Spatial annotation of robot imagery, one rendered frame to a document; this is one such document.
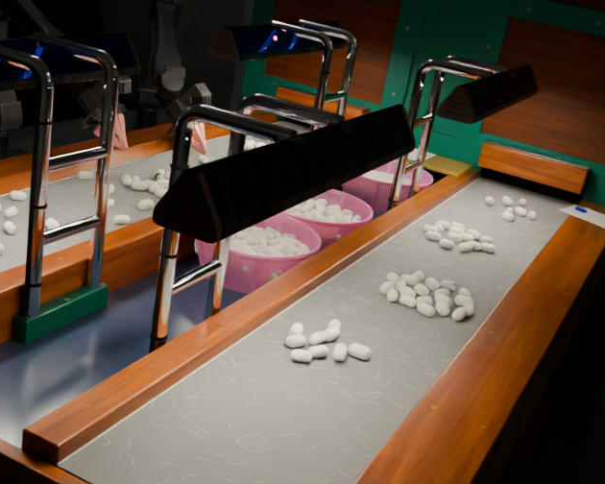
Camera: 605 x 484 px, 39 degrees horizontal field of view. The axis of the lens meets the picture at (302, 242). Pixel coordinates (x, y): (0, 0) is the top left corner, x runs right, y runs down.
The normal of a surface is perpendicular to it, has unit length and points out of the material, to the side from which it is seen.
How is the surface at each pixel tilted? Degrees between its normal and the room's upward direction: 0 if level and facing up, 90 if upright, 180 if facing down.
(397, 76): 90
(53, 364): 0
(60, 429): 0
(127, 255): 90
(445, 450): 0
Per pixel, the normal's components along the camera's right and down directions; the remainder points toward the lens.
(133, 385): 0.17, -0.92
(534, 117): -0.44, 0.25
